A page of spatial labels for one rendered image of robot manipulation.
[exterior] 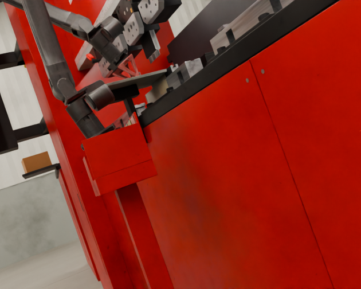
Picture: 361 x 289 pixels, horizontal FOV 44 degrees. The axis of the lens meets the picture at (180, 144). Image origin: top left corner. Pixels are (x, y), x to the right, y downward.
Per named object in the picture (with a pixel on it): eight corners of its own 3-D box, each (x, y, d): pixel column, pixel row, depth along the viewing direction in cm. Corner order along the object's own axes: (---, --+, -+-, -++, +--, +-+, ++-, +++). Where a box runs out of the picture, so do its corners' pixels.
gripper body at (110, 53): (121, 61, 166) (107, 47, 165) (129, 51, 157) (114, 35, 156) (110, 72, 164) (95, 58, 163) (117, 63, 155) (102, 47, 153)
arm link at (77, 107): (63, 108, 123) (63, 103, 118) (83, 95, 125) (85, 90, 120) (77, 129, 123) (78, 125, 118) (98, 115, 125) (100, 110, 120)
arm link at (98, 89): (53, 89, 125) (54, 82, 116) (87, 69, 128) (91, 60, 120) (78, 125, 126) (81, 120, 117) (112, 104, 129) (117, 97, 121)
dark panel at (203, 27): (192, 116, 261) (167, 46, 263) (195, 115, 262) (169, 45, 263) (326, 40, 159) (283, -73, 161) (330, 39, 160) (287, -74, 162)
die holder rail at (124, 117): (110, 147, 238) (104, 129, 238) (120, 143, 240) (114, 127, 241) (140, 126, 193) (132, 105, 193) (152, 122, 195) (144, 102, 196)
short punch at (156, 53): (148, 64, 172) (140, 40, 172) (153, 63, 173) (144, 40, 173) (157, 54, 163) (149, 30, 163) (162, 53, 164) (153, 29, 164)
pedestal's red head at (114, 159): (95, 196, 134) (75, 140, 135) (145, 178, 139) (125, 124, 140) (100, 195, 115) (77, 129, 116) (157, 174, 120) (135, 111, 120)
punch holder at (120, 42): (114, 65, 193) (101, 29, 194) (132, 61, 197) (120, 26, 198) (124, 52, 180) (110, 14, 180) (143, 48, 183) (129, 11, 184)
